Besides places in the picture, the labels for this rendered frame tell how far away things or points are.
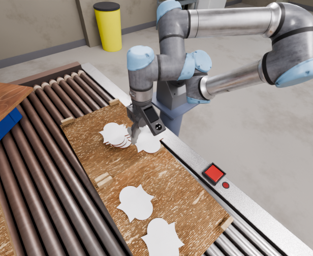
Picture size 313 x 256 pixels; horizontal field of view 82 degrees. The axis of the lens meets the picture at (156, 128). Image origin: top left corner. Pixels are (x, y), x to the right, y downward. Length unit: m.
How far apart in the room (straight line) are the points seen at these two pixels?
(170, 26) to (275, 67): 0.36
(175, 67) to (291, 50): 0.35
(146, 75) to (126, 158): 0.43
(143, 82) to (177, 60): 0.11
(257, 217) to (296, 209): 1.34
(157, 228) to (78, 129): 0.59
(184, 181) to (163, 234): 0.22
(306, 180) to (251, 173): 0.54
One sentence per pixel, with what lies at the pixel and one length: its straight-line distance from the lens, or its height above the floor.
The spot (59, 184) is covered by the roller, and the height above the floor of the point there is 0.92.
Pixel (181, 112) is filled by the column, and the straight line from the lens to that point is 1.14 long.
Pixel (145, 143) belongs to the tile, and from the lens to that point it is 0.72.
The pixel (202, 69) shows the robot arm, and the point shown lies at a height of 1.19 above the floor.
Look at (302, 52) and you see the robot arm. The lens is 0.70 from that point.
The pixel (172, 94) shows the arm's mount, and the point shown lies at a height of 0.99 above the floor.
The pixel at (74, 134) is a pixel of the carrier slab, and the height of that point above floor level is 0.94.
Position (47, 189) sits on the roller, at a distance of 0.87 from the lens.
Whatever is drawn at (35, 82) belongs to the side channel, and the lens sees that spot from 1.44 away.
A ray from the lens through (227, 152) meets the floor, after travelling 2.16.
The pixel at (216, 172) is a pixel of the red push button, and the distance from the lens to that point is 0.85.
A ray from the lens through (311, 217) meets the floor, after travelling 2.22.
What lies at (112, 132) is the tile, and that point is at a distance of 0.90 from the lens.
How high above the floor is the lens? 1.63
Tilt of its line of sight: 48 degrees down
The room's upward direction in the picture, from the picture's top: 4 degrees clockwise
